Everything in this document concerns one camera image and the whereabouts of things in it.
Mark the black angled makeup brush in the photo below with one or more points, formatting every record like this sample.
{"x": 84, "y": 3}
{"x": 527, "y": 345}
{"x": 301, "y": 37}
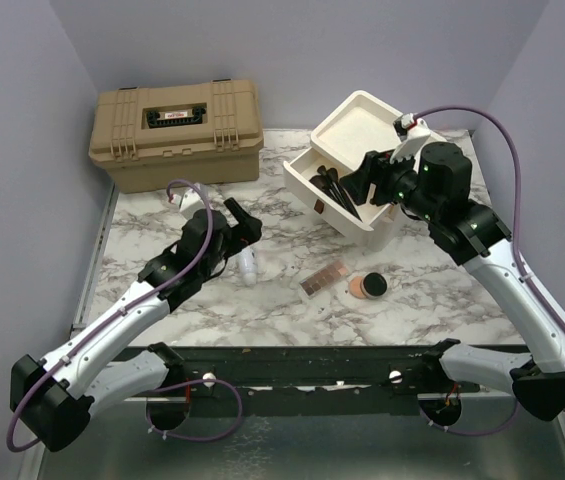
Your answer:
{"x": 343, "y": 197}

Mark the black fan makeup brush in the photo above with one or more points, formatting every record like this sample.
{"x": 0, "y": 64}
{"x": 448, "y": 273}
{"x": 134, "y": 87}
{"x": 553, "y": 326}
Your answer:
{"x": 326, "y": 186}

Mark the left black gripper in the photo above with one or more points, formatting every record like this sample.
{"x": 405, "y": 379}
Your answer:
{"x": 247, "y": 230}

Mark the black round compact jar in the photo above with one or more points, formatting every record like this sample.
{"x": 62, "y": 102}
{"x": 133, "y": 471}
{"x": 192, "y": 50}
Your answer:
{"x": 374, "y": 285}

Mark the black round makeup brush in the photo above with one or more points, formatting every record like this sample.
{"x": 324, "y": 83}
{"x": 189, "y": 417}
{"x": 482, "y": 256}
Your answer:
{"x": 322, "y": 171}

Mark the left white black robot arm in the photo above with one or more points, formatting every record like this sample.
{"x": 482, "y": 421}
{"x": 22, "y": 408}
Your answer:
{"x": 56, "y": 396}

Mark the white cosmetic bottle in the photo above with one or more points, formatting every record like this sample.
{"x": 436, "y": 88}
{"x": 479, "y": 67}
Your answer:
{"x": 247, "y": 265}

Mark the cream top drawer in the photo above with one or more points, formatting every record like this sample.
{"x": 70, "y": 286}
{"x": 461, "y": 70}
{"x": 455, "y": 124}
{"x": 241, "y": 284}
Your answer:
{"x": 297, "y": 175}

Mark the cream drawer organizer cabinet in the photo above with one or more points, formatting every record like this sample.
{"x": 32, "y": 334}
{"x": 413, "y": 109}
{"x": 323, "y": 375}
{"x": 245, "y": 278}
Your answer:
{"x": 360, "y": 124}

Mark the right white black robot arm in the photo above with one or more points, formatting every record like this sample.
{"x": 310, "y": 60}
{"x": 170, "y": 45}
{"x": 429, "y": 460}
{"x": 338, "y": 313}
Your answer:
{"x": 435, "y": 187}

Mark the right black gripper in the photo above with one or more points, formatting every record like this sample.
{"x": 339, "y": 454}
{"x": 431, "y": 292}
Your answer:
{"x": 376, "y": 166}

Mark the brown eyeshadow palette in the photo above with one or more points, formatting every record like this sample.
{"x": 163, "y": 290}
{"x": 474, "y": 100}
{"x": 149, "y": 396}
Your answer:
{"x": 323, "y": 279}

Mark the tan plastic toolbox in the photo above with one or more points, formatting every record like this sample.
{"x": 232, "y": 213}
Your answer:
{"x": 208, "y": 133}

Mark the orange makeup sponge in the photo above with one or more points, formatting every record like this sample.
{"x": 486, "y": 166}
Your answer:
{"x": 355, "y": 287}

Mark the black mounting rail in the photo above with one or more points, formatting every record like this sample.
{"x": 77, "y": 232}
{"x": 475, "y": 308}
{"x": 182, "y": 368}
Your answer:
{"x": 307, "y": 381}

